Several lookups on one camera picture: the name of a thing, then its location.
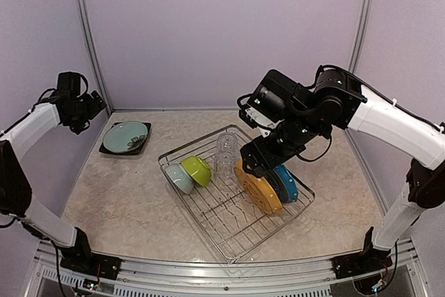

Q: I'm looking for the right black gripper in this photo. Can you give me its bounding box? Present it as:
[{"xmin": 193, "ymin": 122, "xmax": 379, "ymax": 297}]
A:
[{"xmin": 241, "ymin": 106, "xmax": 323, "ymax": 177}]

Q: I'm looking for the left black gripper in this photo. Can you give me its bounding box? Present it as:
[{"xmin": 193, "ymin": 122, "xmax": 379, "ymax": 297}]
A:
[{"xmin": 66, "ymin": 90, "xmax": 106, "ymax": 134}]

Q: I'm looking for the light teal round plate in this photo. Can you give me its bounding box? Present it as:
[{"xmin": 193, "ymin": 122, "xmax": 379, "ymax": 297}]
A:
[{"xmin": 103, "ymin": 121, "xmax": 149, "ymax": 154}]

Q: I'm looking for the black floral square plate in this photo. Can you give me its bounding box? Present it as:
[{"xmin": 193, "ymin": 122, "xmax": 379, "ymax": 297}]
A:
[{"xmin": 99, "ymin": 121, "xmax": 152, "ymax": 156}]

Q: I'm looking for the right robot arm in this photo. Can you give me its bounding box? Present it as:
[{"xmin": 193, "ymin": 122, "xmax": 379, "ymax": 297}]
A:
[{"xmin": 238, "ymin": 65, "xmax": 444, "ymax": 272}]

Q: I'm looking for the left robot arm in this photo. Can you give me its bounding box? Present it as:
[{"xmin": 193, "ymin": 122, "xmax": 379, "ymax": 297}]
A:
[{"xmin": 1, "ymin": 88, "xmax": 106, "ymax": 248}]

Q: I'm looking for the clear glass far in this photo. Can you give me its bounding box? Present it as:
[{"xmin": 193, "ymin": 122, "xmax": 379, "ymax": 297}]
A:
[{"xmin": 216, "ymin": 132, "xmax": 239, "ymax": 157}]

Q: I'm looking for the clear glass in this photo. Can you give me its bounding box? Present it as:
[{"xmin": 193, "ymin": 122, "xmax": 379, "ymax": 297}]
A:
[
  {"xmin": 212, "ymin": 152, "xmax": 234, "ymax": 181},
  {"xmin": 216, "ymin": 132, "xmax": 239, "ymax": 157}
]

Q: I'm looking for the clear glass near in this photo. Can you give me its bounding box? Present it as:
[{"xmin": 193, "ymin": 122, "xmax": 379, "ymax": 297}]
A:
[{"xmin": 212, "ymin": 152, "xmax": 234, "ymax": 181}]

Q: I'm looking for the yellow polka dot plate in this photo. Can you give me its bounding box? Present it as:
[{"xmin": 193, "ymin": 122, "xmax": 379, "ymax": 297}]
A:
[{"xmin": 234, "ymin": 158, "xmax": 283, "ymax": 216}]

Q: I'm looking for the blue polka dot plate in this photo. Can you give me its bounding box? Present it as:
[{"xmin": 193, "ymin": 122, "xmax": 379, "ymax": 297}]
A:
[{"xmin": 270, "ymin": 164, "xmax": 299, "ymax": 204}]

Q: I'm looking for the green bowl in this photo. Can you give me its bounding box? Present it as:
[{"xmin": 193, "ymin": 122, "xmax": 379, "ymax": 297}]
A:
[{"xmin": 180, "ymin": 156, "xmax": 211, "ymax": 187}]

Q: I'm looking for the grey striped bowl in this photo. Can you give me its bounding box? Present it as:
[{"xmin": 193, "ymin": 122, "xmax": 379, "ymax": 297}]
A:
[{"xmin": 165, "ymin": 163, "xmax": 194, "ymax": 195}]

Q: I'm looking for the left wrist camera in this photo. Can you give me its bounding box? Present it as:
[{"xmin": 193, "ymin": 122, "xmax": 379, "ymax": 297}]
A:
[{"xmin": 56, "ymin": 72, "xmax": 88, "ymax": 97}]

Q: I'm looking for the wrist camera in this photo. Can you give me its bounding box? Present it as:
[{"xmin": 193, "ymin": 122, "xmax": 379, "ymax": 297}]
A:
[
  {"xmin": 56, "ymin": 72, "xmax": 88, "ymax": 97},
  {"xmin": 237, "ymin": 70, "xmax": 298, "ymax": 137}
]

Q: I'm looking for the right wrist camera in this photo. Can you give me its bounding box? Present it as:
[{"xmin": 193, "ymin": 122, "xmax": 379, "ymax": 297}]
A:
[{"xmin": 237, "ymin": 70, "xmax": 298, "ymax": 137}]

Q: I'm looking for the metal wire dish rack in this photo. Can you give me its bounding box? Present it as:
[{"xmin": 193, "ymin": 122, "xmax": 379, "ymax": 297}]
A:
[{"xmin": 158, "ymin": 125, "xmax": 315, "ymax": 263}]

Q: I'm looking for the aluminium front rail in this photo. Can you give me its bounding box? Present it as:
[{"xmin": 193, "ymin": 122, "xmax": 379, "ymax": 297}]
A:
[{"xmin": 22, "ymin": 239, "xmax": 432, "ymax": 296}]

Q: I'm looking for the left frame post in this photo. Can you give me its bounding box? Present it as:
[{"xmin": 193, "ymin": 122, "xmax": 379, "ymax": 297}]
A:
[{"xmin": 75, "ymin": 0, "xmax": 113, "ymax": 116}]

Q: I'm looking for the frame post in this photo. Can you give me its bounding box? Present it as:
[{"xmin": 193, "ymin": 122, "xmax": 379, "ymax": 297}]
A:
[
  {"xmin": 348, "ymin": 0, "xmax": 373, "ymax": 73},
  {"xmin": 75, "ymin": 0, "xmax": 113, "ymax": 116}
]

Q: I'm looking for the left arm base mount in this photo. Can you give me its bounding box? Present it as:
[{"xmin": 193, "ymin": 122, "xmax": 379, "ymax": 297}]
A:
[{"xmin": 59, "ymin": 227, "xmax": 122, "ymax": 280}]

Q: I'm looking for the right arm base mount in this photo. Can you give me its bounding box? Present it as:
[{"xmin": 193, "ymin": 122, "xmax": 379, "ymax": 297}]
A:
[{"xmin": 332, "ymin": 227, "xmax": 393, "ymax": 280}]

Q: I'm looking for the right frame post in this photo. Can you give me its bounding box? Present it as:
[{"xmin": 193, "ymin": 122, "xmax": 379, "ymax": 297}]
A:
[{"xmin": 348, "ymin": 0, "xmax": 373, "ymax": 73}]

